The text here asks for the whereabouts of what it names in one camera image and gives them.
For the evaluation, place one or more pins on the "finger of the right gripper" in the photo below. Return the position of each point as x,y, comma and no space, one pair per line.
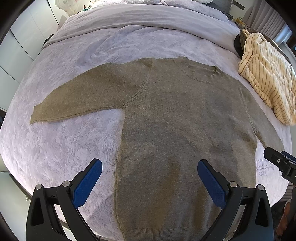
275,157

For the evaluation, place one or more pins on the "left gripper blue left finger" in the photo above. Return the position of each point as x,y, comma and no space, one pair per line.
42,220

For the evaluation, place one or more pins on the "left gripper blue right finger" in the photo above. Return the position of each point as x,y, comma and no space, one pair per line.
256,222

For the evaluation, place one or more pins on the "olive knit sweater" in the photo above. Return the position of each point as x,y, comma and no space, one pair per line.
177,112

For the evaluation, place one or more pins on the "person's right hand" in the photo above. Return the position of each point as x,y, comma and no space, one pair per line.
282,226

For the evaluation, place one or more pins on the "cream striped blanket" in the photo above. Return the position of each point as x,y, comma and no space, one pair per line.
270,73

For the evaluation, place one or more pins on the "dark round cushion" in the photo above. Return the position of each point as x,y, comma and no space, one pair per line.
239,42

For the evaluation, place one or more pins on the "grey curtain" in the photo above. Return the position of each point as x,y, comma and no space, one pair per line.
264,18

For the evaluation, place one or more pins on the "white wardrobe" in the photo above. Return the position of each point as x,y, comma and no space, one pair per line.
23,43

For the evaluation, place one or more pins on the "lavender embossed bedspread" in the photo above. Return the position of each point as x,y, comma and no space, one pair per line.
50,152

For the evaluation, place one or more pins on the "white floral bag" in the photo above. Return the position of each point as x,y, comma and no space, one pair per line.
71,7

